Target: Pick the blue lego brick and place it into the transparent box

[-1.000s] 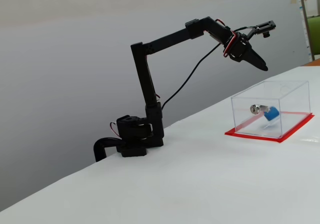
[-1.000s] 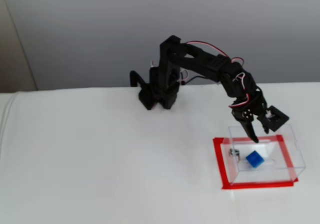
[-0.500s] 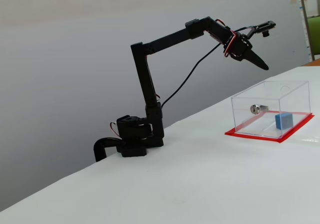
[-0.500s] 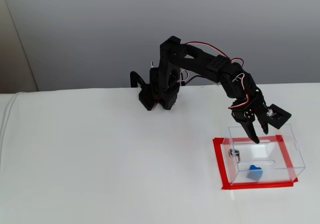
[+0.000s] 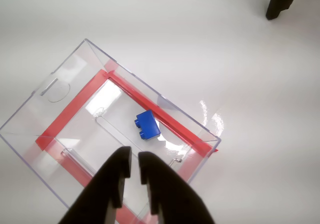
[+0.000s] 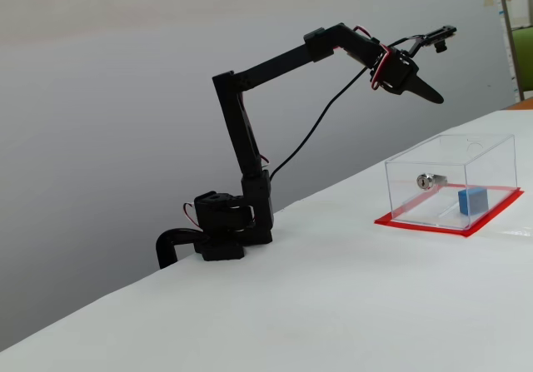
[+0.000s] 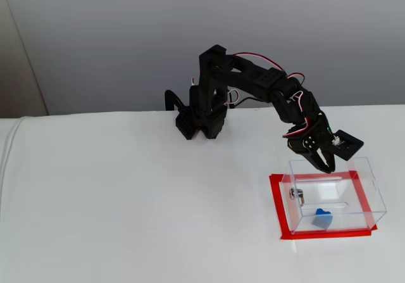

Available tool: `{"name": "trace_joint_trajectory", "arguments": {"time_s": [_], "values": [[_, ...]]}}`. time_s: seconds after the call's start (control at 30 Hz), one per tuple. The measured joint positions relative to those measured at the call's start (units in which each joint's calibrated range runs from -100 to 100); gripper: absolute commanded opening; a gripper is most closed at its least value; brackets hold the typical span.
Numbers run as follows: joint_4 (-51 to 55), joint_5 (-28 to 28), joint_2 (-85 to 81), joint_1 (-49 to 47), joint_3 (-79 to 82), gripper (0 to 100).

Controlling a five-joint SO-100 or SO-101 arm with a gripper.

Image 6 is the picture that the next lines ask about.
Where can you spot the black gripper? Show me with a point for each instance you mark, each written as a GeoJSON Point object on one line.
{"type": "Point", "coordinates": [403, 73]}

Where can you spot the blue lego brick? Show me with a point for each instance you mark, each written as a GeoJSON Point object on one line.
{"type": "Point", "coordinates": [472, 201]}

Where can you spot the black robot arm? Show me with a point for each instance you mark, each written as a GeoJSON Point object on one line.
{"type": "Point", "coordinates": [241, 130]}

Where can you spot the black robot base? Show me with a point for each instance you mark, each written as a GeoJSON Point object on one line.
{"type": "Point", "coordinates": [216, 251]}

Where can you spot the transparent plastic box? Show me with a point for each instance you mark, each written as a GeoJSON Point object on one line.
{"type": "Point", "coordinates": [479, 147]}

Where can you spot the white box on shelf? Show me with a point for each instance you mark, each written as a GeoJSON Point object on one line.
{"type": "Point", "coordinates": [522, 10]}

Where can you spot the silver cam lock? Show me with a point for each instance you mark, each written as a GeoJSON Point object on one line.
{"type": "Point", "coordinates": [424, 180]}

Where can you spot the grey metal shelf upright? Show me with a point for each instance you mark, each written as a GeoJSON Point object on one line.
{"type": "Point", "coordinates": [518, 85]}

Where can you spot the brown wooden table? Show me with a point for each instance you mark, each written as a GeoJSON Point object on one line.
{"type": "Point", "coordinates": [524, 102]}

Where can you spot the green panel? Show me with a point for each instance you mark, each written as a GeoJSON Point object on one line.
{"type": "Point", "coordinates": [525, 60]}

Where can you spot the black table clamp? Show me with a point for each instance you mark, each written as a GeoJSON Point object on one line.
{"type": "Point", "coordinates": [164, 243]}

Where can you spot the black wrist camera board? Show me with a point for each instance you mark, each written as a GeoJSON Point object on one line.
{"type": "Point", "coordinates": [441, 33]}

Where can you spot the red tape frame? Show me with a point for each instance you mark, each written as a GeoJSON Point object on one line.
{"type": "Point", "coordinates": [416, 226]}

